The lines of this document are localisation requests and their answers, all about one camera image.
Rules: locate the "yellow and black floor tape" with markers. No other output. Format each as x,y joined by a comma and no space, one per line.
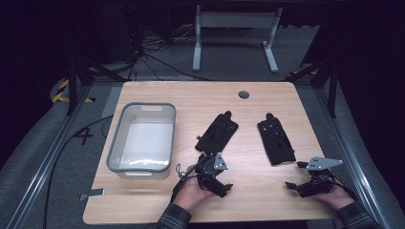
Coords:
62,92

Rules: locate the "person's left hand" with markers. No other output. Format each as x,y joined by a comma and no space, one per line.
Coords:
191,194

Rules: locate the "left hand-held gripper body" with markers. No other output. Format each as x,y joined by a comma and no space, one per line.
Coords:
212,167

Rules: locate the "white metal desk frame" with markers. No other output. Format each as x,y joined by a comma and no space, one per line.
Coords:
235,19

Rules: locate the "person's right hand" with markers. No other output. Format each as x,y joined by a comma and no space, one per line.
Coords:
337,198

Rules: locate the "black glove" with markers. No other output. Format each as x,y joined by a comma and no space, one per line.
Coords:
277,143
218,132

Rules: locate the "white plastic basin grey rim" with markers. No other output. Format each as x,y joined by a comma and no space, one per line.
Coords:
149,143

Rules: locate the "grey round table grommet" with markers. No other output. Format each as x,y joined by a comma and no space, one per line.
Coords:
244,94

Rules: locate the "black metal stand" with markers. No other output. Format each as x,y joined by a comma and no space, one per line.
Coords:
332,89
72,86

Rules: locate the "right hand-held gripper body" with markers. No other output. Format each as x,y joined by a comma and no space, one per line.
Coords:
318,181

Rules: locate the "small grey metal tag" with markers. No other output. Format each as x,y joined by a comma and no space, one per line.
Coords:
95,192

